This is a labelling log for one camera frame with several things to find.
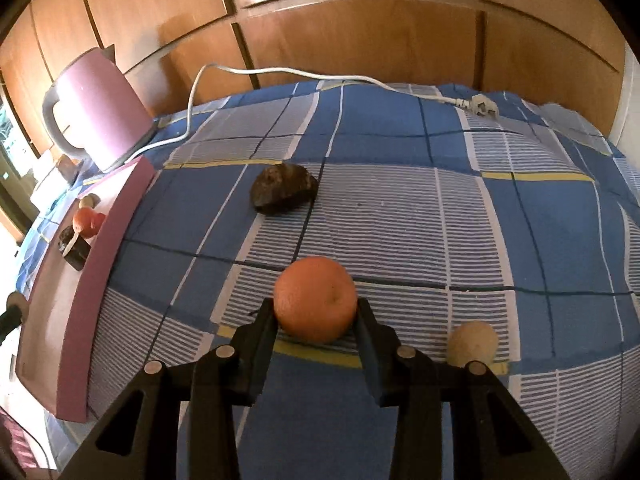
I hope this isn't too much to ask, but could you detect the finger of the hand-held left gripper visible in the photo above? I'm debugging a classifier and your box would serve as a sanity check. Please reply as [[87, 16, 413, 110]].
[[0, 294, 29, 346]]

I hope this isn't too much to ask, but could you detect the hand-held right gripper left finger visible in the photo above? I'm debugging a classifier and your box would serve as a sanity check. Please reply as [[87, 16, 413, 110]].
[[59, 297, 278, 480]]

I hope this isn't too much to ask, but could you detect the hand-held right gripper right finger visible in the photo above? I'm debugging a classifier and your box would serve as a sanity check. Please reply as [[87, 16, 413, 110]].
[[352, 297, 571, 480]]

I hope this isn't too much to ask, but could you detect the large orange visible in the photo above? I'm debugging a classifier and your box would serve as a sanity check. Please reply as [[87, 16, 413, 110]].
[[273, 256, 358, 345]]

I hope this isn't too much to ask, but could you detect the pink rimmed white tray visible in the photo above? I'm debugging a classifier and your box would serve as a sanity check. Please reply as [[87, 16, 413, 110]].
[[15, 156, 157, 422]]

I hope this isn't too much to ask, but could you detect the small orange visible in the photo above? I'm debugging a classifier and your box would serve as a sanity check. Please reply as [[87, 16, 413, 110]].
[[72, 208, 107, 238]]

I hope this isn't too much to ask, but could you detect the pale yellow round fruit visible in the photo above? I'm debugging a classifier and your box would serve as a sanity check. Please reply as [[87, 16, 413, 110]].
[[446, 321, 499, 367]]

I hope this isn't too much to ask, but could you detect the silver tissue box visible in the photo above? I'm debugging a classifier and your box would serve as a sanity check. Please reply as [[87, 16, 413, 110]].
[[30, 152, 81, 208]]

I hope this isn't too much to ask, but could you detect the blue plaid blanket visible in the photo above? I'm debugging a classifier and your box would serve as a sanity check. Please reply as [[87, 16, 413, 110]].
[[15, 80, 640, 480]]

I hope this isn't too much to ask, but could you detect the dark brown lumpy fruit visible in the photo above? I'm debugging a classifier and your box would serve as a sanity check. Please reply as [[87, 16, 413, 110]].
[[250, 162, 319, 216]]

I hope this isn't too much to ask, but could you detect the wooden glass door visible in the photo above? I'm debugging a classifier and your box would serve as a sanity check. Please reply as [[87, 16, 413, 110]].
[[0, 75, 31, 241]]

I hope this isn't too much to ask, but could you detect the pink electric kettle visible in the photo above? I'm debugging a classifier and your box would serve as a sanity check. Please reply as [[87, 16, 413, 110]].
[[42, 47, 157, 173]]

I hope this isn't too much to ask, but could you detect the white kettle power cord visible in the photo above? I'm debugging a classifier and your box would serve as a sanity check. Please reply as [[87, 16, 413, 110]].
[[127, 63, 501, 158]]

